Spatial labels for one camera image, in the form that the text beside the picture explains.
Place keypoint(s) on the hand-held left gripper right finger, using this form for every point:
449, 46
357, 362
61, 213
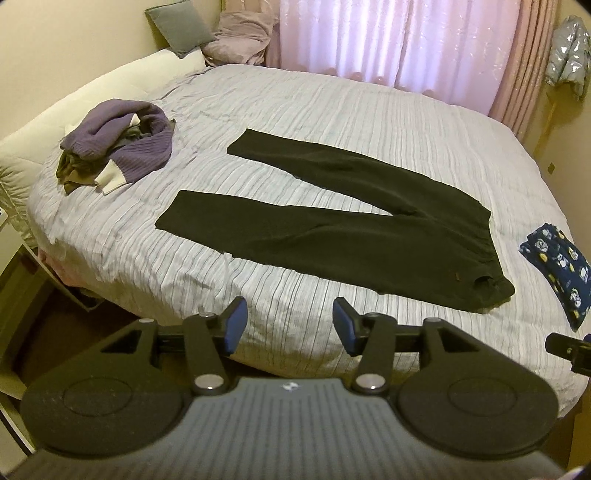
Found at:
344, 325

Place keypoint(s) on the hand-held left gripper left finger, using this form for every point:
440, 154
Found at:
235, 324

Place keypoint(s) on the black pants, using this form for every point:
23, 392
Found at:
346, 240

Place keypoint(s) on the navy printed garment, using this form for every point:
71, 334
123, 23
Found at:
558, 272

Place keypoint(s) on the purple knit sweater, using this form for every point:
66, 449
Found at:
138, 157

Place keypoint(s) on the bed with striped bedspread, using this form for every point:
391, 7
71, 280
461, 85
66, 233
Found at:
323, 115

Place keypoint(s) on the olive green garment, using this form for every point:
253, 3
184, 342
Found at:
74, 170

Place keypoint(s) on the wooden coat stand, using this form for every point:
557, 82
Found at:
549, 115

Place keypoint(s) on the crumpled pink blanket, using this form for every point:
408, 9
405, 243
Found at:
240, 41

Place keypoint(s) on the silver puffer jacket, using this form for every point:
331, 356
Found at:
565, 55

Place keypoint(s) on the sheer pink curtain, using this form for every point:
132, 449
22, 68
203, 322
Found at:
392, 41

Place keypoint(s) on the grey pillow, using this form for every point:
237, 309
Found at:
180, 25

